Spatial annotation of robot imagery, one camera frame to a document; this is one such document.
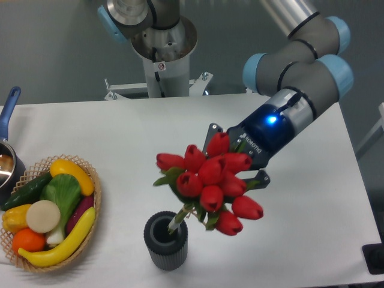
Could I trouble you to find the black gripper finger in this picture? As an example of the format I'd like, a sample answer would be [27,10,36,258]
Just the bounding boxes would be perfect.
[202,123,224,155]
[243,169,271,192]

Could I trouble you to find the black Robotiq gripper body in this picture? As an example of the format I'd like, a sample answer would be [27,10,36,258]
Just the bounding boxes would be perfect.
[227,104,295,170]

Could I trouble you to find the red tulip bouquet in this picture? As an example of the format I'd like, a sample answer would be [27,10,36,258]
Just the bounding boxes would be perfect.
[154,132,264,236]

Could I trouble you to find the dark grey ribbed vase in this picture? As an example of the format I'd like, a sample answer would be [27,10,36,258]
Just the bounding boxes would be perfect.
[143,211,188,271]

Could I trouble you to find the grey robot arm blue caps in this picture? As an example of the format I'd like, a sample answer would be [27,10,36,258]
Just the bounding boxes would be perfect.
[97,1,354,189]

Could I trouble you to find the black device at edge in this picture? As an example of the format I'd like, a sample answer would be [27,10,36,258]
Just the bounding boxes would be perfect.
[362,243,383,275]

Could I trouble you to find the purple sweet potato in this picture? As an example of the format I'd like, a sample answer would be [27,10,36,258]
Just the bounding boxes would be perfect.
[65,196,94,235]

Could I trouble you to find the yellow squash upper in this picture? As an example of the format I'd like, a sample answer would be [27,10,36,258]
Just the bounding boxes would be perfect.
[49,159,95,197]

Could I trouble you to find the green bok choy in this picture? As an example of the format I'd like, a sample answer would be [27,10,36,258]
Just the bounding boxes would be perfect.
[40,174,81,248]

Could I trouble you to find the woven wicker basket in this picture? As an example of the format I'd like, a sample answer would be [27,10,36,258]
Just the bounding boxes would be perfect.
[1,154,101,273]

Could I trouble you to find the beige round disc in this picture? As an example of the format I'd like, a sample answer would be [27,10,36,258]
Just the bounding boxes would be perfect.
[26,200,61,233]

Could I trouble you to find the green cucumber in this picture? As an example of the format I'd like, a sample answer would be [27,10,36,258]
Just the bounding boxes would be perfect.
[1,172,52,211]

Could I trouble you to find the yellow banana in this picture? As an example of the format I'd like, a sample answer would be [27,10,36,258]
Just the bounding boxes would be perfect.
[18,207,96,268]

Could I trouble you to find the orange fruit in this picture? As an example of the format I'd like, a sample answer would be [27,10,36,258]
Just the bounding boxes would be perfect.
[12,228,46,255]

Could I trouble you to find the yellow bell pepper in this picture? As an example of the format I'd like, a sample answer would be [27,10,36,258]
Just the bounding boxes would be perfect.
[2,204,32,233]

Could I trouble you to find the white metal base frame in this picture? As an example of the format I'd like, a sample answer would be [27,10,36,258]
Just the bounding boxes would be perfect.
[104,71,214,101]

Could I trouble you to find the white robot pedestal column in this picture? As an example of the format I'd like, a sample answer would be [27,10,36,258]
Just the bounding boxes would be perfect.
[131,16,197,98]

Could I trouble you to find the white frame at right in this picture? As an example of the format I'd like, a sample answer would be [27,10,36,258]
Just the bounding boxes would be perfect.
[355,103,383,160]

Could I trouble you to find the blue handled saucepan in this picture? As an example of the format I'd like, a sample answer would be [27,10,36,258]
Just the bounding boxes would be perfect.
[1,86,25,205]

